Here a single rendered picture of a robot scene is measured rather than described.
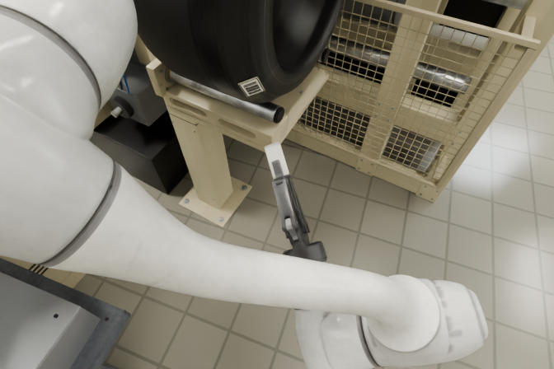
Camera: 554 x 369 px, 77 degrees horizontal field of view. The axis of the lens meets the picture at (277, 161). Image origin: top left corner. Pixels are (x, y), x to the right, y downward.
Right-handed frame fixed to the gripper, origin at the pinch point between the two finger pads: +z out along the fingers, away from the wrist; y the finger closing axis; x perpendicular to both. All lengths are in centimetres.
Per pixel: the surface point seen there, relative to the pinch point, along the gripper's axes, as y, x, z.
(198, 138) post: 51, -36, 31
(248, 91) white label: -1.1, -1.3, 15.4
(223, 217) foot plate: 96, -51, 7
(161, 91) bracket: 16.5, -28.7, 34.0
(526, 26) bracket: 38, 71, 23
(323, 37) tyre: 19.9, 17.5, 32.5
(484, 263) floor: 116, 56, -47
